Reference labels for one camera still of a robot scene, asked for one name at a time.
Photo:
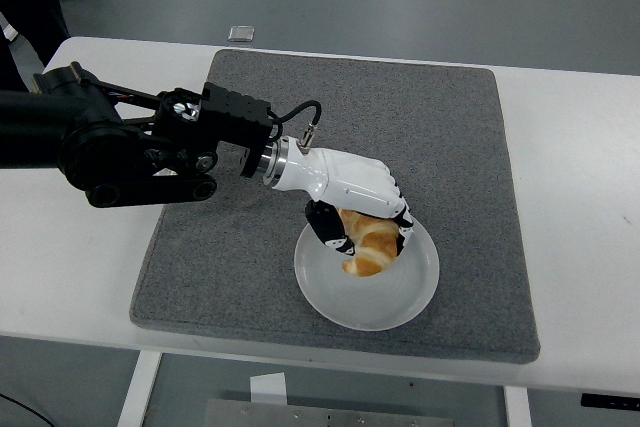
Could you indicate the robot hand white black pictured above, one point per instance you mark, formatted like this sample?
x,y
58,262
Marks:
x,y
350,182

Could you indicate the croissant bread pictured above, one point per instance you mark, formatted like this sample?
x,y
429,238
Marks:
x,y
375,252

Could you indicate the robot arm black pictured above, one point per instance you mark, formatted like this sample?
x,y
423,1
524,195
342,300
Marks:
x,y
100,137

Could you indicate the light grey round plate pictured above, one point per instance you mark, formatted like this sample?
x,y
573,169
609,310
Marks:
x,y
370,302

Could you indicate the grey metal plate with screws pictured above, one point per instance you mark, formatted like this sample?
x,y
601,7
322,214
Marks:
x,y
300,417

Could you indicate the grey felt mat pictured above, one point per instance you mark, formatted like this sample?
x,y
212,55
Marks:
x,y
400,112

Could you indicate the white table leg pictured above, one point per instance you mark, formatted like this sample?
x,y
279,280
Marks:
x,y
137,392
517,409

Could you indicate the black table control panel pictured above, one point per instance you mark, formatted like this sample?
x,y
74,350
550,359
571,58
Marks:
x,y
610,400

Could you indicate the person's legs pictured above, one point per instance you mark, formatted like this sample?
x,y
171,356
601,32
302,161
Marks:
x,y
25,7

